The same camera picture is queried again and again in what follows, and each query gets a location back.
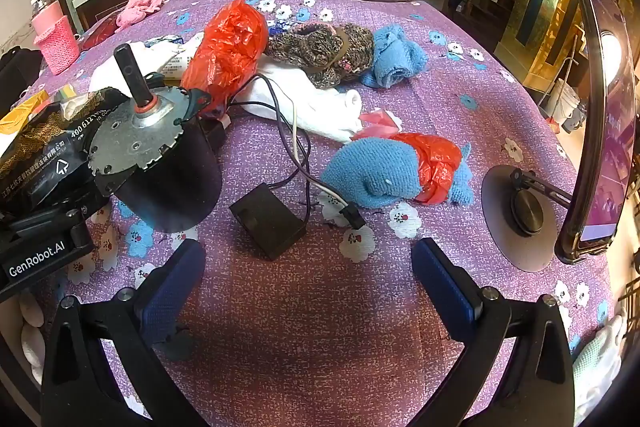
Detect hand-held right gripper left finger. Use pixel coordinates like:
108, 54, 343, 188
41, 238, 211, 427

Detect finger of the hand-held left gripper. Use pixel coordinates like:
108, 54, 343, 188
20, 194, 112, 233

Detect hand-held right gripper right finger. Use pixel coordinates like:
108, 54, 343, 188
410, 237, 576, 427

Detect black gold patterned packet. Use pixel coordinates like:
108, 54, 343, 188
0, 87, 132, 214

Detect small red plastic bag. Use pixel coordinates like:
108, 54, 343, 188
390, 132, 463, 205

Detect blue knitted sock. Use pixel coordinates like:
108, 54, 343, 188
320, 139, 475, 210

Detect large red plastic bag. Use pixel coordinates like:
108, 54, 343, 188
180, 0, 270, 118

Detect white cloth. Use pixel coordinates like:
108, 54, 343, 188
235, 57, 363, 142

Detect black cylindrical electric motor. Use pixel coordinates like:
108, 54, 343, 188
86, 43, 224, 233

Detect round-base phone stand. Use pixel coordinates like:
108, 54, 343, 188
481, 164, 576, 273

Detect small black adapter box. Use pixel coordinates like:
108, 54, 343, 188
229, 183, 308, 262

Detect purple floral tablecloth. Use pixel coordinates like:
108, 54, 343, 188
0, 0, 626, 427

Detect black bag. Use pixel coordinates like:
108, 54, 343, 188
0, 47, 43, 118

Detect white knitted glove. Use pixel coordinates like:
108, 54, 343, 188
570, 312, 628, 427

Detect jar in pink crochet cover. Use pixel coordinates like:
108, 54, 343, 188
30, 0, 81, 75

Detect white printed plastic bag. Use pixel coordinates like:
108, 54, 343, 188
89, 32, 206, 95

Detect red packet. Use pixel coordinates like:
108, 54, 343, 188
82, 14, 121, 50

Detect pink plastic bag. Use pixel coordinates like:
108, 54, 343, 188
357, 109, 403, 140

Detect pink cloth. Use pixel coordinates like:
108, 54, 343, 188
116, 0, 168, 30

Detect white bucket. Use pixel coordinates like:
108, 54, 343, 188
552, 79, 581, 125

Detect smartphone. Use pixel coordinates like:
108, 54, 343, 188
555, 0, 640, 265

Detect blue knitted cloth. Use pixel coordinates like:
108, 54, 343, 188
360, 26, 429, 88

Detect multicoloured knitted hat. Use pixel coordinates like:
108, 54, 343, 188
264, 22, 376, 90

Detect white wire with black connector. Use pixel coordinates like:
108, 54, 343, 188
292, 104, 368, 230

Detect black motor wires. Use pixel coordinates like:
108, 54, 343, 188
227, 74, 313, 228

